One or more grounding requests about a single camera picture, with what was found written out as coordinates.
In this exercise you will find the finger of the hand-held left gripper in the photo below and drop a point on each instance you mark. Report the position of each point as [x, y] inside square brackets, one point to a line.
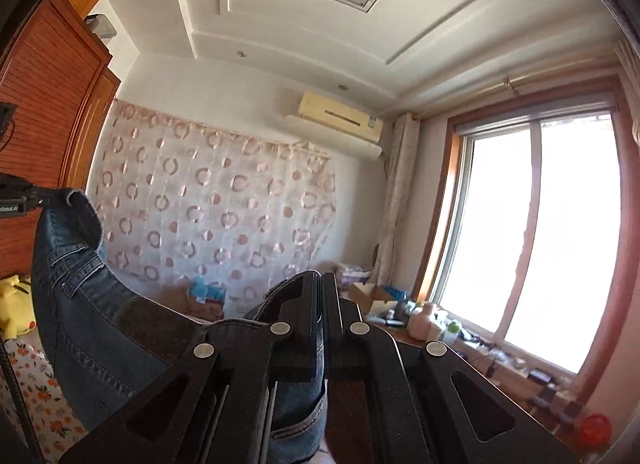
[36, 195]

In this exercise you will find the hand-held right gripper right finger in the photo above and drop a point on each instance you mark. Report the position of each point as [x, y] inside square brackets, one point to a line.
[331, 294]

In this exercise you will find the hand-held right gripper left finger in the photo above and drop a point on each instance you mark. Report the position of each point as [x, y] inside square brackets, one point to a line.
[309, 294]

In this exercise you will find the blue denim pants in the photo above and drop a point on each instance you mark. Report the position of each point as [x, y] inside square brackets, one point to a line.
[75, 294]

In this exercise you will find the open cardboard box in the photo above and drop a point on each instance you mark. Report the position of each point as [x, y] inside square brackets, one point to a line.
[362, 296]

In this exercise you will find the pink bottle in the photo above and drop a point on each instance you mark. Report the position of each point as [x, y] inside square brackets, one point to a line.
[422, 324]

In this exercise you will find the wooden louvred wardrobe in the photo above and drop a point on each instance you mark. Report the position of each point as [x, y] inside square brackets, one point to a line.
[50, 94]

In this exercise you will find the brown cardboard box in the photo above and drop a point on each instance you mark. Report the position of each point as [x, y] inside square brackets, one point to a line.
[200, 310]

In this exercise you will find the beige window curtain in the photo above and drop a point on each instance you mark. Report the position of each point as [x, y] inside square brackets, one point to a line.
[397, 204]
[627, 69]

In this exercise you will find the yellow plush toy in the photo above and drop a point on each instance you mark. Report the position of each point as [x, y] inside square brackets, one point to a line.
[14, 306]

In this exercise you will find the white bottle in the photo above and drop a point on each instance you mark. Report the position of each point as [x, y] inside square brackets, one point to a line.
[440, 333]

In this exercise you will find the green capped bottle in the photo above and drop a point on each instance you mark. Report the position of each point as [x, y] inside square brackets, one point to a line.
[452, 328]

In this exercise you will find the sheer circle-patterned curtain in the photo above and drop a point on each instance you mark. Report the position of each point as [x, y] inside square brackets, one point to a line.
[210, 204]

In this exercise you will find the grey storage box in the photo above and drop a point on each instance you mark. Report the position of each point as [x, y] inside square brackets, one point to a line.
[100, 27]

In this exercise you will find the orange fruit print bedsheet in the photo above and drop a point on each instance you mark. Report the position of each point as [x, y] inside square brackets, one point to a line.
[45, 394]

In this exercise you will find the thin black rod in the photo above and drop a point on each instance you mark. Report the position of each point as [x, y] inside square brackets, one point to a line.
[17, 394]

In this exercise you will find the wooden framed window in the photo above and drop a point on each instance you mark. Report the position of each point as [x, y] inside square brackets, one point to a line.
[525, 244]

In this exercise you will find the metal curtain rod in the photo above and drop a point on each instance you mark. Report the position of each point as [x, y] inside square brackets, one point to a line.
[505, 82]

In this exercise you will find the red round object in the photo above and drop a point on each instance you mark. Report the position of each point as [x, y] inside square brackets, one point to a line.
[595, 431]

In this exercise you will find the beige wall air conditioner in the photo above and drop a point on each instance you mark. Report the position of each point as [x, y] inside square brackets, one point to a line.
[340, 114]

